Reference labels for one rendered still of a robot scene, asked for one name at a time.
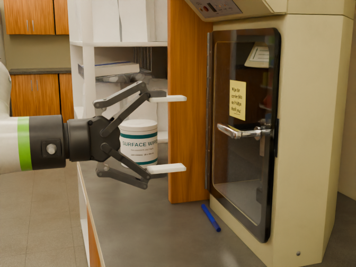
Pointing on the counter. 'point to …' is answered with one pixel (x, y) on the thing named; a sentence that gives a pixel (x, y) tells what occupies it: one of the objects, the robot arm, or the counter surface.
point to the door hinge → (206, 108)
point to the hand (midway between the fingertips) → (178, 133)
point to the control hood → (249, 9)
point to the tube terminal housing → (303, 129)
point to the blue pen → (211, 218)
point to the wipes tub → (139, 141)
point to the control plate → (232, 9)
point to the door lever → (239, 132)
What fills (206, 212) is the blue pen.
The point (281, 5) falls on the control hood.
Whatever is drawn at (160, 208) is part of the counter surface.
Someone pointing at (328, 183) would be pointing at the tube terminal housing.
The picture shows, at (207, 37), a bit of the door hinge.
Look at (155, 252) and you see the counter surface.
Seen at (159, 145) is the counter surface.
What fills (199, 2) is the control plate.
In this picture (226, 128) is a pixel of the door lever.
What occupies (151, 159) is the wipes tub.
